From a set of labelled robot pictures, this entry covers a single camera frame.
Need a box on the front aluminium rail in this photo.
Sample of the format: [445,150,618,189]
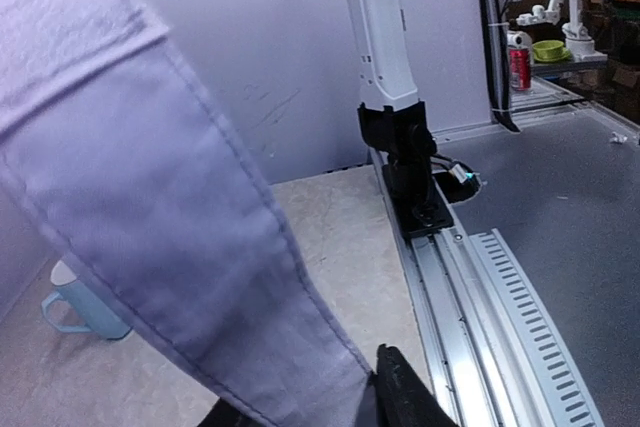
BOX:
[369,146,606,427]

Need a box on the lavender folding umbrella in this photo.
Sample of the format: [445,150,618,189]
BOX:
[1,0,379,426]

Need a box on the right aluminium frame post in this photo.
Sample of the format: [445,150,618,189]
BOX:
[479,0,520,133]

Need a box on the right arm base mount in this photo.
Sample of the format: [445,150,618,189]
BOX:
[382,154,454,239]

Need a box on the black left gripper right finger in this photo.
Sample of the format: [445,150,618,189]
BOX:
[374,344,458,427]

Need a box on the red soda can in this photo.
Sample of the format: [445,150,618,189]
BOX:
[509,47,531,91]

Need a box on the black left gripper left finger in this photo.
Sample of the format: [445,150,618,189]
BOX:
[198,399,250,427]

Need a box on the light blue mug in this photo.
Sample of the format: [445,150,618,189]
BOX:
[41,260,132,341]

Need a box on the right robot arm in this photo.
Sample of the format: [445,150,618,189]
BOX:
[346,0,436,167]

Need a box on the green bowl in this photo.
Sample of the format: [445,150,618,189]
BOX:
[532,40,571,63]

